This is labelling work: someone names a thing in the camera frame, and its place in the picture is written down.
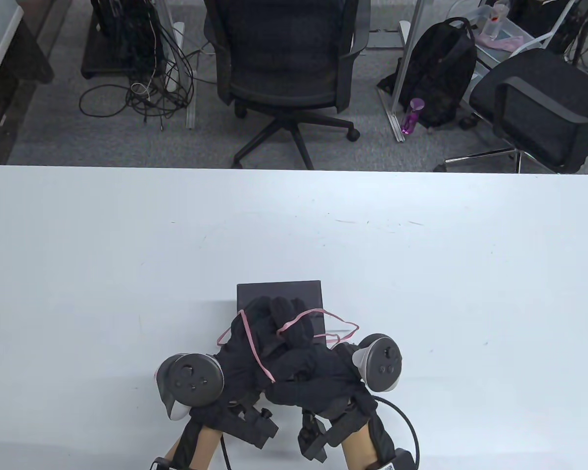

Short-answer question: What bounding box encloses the black computer tower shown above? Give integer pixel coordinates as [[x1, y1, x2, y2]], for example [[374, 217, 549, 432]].
[[81, 0, 167, 80]]

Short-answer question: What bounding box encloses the white power strip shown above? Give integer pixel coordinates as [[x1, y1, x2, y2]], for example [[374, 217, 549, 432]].
[[166, 22, 185, 92]]

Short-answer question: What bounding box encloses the black backpack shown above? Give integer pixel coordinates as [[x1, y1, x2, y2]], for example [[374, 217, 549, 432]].
[[377, 18, 478, 129]]

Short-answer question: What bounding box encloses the pink bow ribbon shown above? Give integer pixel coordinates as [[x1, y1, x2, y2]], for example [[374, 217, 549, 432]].
[[217, 309, 360, 383]]

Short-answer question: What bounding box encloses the black right wrist bracket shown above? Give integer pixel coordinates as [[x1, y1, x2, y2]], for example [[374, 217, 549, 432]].
[[298, 411, 368, 463]]

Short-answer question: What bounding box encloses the grey hand controller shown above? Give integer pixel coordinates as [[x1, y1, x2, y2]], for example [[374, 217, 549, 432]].
[[352, 334, 403, 393], [154, 352, 225, 422]]

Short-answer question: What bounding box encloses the tangle of black cables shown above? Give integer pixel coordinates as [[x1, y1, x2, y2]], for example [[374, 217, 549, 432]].
[[78, 0, 196, 132]]

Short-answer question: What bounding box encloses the person's left forearm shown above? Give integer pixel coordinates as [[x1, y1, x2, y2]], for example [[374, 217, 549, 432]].
[[164, 421, 226, 470]]

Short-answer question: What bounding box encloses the grey right hand controller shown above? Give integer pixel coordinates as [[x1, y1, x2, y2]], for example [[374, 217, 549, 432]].
[[352, 334, 403, 393]]

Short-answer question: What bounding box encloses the person's left hand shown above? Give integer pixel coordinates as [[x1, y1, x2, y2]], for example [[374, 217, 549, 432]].
[[189, 296, 317, 429]]

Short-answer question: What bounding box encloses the person's right forearm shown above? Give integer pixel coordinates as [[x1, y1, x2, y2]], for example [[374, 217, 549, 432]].
[[341, 421, 397, 470]]

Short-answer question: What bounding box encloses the purple water bottle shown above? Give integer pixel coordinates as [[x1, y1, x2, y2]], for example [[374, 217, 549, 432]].
[[401, 98, 425, 136]]

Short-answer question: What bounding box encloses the black wrist bracket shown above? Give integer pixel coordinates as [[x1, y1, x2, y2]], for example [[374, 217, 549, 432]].
[[298, 411, 368, 463], [225, 405, 279, 450]]

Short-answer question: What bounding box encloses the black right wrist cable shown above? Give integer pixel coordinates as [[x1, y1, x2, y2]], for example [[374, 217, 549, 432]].
[[372, 397, 420, 470]]

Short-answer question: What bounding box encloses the grey left hand controller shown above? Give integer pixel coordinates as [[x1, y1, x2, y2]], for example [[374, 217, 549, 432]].
[[154, 352, 225, 422]]

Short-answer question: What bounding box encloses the white desk leg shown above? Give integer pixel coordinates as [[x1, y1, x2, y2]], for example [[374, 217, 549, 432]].
[[366, 0, 429, 143], [157, 0, 197, 130]]

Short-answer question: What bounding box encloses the black mesh office chair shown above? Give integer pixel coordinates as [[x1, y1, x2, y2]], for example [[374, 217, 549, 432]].
[[203, 0, 371, 170]]

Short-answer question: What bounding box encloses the dark desk with white top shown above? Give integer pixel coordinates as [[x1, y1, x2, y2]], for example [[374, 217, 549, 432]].
[[0, 0, 54, 165]]

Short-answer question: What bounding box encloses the clear plastic bin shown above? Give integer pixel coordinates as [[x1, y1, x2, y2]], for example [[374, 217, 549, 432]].
[[473, 0, 542, 54]]

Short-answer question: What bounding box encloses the person's right hand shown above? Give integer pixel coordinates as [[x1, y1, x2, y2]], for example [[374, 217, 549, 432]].
[[265, 343, 379, 423]]

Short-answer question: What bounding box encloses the pink cloth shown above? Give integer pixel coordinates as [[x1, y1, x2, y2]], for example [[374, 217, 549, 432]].
[[480, 34, 526, 52]]

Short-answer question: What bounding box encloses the black gift box lid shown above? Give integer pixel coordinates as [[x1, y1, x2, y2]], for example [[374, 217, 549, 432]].
[[236, 280, 341, 344]]

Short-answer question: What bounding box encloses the black left wrist bracket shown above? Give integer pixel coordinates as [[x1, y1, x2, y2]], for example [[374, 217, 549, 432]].
[[225, 405, 279, 450]]

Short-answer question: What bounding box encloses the black chair with chrome base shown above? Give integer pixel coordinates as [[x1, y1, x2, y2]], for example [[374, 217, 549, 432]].
[[434, 48, 588, 174]]

